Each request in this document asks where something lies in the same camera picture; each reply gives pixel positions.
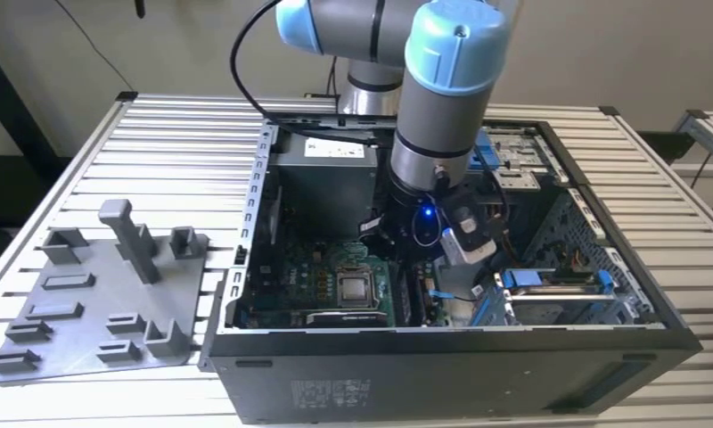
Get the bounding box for grey metal drive cage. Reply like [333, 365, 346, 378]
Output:
[467, 124, 565, 245]

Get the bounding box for black box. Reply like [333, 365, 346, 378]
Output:
[634, 130, 697, 167]

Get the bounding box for black PC case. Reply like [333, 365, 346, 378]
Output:
[198, 111, 706, 424]

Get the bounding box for metal CPU socket cover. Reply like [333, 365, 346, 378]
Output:
[331, 265, 378, 309]

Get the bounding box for silver CPU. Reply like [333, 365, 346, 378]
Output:
[338, 276, 373, 307]

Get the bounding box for black graphics card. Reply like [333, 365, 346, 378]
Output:
[302, 310, 389, 330]

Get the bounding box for hard disk in blue carrier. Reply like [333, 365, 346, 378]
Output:
[467, 267, 625, 329]

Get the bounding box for blue drive carrier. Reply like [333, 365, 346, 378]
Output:
[473, 131, 501, 173]

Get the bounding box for thick black cable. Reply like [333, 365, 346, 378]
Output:
[227, 0, 393, 146]

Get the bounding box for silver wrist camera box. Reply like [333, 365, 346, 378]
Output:
[441, 193, 501, 268]

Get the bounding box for green motherboard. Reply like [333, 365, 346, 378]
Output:
[246, 238, 453, 330]

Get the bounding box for grey parts rack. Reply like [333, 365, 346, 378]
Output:
[0, 199, 215, 385]

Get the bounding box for grey power supply unit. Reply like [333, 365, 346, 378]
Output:
[269, 132, 393, 238]

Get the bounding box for aluminium side table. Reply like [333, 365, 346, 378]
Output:
[670, 109, 713, 179]

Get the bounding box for black case fan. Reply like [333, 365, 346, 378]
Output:
[253, 177, 285, 289]

